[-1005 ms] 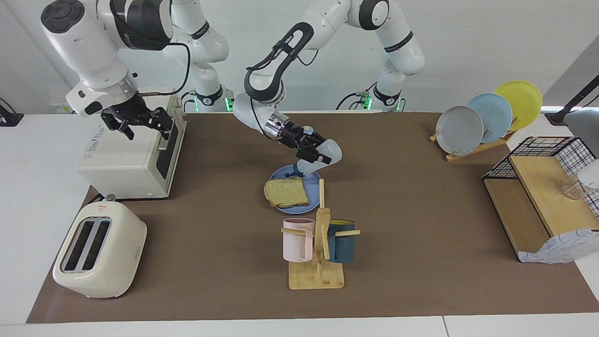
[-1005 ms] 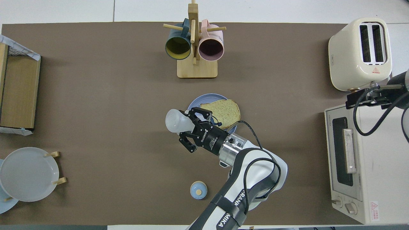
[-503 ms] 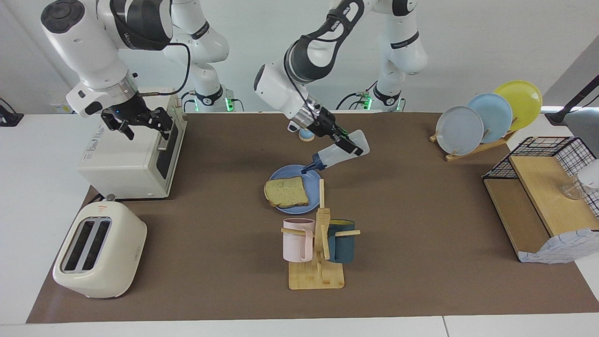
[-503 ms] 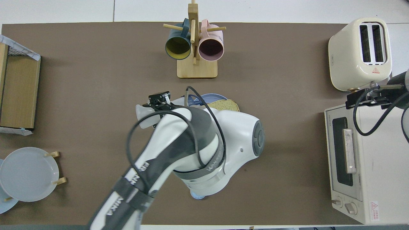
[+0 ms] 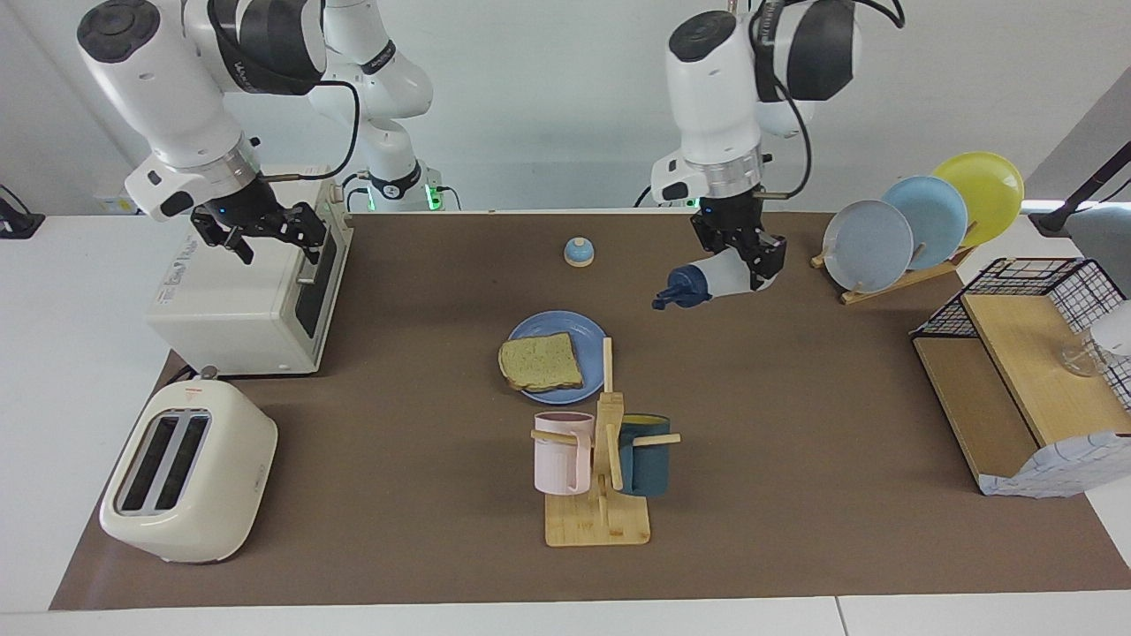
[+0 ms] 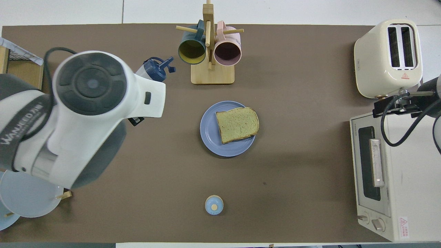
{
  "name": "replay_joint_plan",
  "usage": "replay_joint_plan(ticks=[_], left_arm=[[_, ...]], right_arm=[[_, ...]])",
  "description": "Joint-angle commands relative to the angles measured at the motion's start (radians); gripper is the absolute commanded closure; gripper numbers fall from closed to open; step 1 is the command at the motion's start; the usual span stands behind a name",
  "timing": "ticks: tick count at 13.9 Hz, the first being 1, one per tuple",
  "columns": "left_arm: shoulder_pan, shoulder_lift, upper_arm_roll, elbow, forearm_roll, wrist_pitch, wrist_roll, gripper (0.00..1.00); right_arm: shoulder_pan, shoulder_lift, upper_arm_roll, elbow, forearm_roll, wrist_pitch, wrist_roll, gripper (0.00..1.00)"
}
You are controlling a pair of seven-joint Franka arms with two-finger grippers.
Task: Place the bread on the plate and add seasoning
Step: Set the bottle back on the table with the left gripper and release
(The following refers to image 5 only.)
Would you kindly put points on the wooden plate rack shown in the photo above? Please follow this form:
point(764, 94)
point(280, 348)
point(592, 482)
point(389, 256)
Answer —
point(892, 284)

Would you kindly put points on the brown table mat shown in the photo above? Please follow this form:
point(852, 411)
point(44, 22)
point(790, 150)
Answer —
point(398, 442)

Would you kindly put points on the grey-blue plate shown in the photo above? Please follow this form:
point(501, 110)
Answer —
point(870, 247)

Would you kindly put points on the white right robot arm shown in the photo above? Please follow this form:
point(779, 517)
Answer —
point(168, 88)

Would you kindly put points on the light blue plate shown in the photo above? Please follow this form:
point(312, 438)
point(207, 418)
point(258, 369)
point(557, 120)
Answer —
point(937, 216)

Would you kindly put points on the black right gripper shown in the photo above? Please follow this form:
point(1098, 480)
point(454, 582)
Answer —
point(243, 212)

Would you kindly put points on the white power socket box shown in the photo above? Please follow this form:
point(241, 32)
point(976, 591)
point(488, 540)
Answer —
point(108, 201)

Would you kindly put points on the white toaster oven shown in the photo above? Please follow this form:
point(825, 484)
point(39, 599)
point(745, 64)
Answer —
point(239, 300)

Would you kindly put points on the clear glass cup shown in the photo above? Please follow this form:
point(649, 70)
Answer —
point(1082, 360)

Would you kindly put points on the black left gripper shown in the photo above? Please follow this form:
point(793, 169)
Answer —
point(729, 221)

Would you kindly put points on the blue round plate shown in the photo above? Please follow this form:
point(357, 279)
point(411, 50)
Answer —
point(565, 323)

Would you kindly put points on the black clamp block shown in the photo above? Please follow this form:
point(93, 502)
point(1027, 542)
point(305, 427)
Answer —
point(18, 225)

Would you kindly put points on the yellow plate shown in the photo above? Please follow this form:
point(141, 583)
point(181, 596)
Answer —
point(990, 190)

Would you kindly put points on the toasted bread slice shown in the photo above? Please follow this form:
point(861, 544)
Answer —
point(539, 364)

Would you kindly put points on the small blue call bell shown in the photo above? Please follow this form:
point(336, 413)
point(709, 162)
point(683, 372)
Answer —
point(579, 253)

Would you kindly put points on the pink ribbed mug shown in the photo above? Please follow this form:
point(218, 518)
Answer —
point(557, 459)

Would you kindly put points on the white seasoning bottle blue cap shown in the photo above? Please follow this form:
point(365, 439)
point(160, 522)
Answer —
point(724, 278)

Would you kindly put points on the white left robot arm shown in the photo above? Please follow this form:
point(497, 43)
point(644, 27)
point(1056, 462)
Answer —
point(716, 106)

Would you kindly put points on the dark teal mug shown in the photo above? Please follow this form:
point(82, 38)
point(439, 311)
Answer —
point(649, 468)

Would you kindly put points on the grey rounded object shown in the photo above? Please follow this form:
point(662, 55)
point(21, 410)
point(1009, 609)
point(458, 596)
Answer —
point(1104, 243)

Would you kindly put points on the wooden mug tree stand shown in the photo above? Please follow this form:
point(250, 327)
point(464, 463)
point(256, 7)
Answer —
point(596, 526)

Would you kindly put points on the cream two-slot toaster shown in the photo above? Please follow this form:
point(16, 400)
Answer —
point(221, 477)

